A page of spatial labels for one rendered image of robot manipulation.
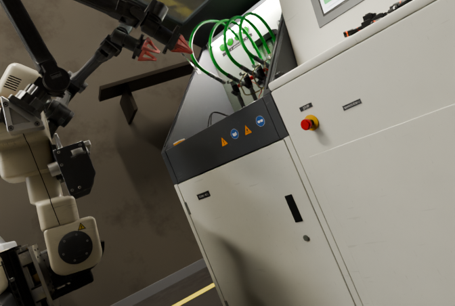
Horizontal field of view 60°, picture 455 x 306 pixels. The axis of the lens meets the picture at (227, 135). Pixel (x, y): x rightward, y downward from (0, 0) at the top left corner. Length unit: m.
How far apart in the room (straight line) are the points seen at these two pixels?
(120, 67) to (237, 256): 2.64
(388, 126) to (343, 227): 0.37
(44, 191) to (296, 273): 0.93
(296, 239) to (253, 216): 0.19
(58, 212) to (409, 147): 1.08
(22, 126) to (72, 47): 2.72
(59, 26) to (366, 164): 3.35
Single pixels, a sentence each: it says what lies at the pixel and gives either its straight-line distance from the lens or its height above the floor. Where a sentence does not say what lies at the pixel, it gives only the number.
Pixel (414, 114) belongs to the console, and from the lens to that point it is 1.16.
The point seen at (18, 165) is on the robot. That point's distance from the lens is 1.47.
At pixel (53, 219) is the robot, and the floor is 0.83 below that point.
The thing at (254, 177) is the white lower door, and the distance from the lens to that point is 1.48.
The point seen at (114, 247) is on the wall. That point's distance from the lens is 3.67.
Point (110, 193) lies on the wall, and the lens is 3.67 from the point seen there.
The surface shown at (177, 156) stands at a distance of 1.76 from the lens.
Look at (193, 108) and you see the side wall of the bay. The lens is 2.00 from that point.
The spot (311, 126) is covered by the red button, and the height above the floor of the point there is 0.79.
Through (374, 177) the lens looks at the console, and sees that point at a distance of 1.24.
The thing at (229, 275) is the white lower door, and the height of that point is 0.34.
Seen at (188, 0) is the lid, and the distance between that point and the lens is 2.07.
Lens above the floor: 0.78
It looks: 4 degrees up
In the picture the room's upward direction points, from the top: 23 degrees counter-clockwise
